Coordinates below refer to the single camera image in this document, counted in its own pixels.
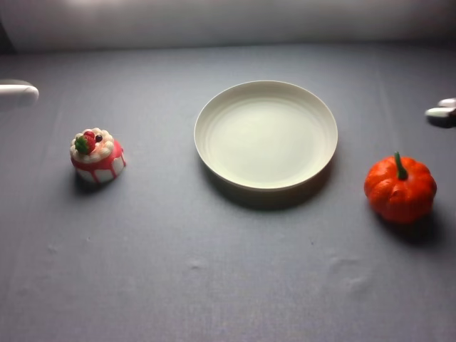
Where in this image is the white backdrop sheet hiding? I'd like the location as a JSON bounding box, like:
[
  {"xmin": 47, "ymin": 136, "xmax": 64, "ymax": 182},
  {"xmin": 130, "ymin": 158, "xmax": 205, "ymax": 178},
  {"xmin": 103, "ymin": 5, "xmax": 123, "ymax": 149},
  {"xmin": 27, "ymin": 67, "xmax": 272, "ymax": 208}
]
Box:
[{"xmin": 0, "ymin": 0, "xmax": 456, "ymax": 53}]

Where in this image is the grey tablecloth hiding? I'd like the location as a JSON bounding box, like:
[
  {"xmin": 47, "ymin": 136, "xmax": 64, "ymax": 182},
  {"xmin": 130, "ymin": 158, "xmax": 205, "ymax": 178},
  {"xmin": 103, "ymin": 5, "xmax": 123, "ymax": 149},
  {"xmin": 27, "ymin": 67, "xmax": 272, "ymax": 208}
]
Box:
[{"xmin": 0, "ymin": 44, "xmax": 456, "ymax": 342}]

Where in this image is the white round plate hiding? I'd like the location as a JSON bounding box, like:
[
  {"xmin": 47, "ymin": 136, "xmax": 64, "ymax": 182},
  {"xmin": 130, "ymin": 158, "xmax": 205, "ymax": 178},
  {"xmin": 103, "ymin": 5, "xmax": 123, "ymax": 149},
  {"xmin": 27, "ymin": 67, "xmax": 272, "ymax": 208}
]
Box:
[{"xmin": 193, "ymin": 80, "xmax": 338, "ymax": 193}]

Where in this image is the orange toy pumpkin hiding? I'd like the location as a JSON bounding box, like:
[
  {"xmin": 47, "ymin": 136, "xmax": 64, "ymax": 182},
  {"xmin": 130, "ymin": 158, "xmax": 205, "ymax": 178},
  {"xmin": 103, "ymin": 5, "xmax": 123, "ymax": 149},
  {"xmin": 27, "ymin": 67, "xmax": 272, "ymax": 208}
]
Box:
[{"xmin": 363, "ymin": 152, "xmax": 437, "ymax": 224}]

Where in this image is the red and white toy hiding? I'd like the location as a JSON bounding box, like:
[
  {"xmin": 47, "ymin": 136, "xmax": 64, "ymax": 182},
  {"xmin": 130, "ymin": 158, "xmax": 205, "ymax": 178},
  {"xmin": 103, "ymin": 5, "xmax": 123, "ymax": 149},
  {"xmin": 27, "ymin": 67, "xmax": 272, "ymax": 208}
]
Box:
[{"xmin": 69, "ymin": 128, "xmax": 127, "ymax": 185}]

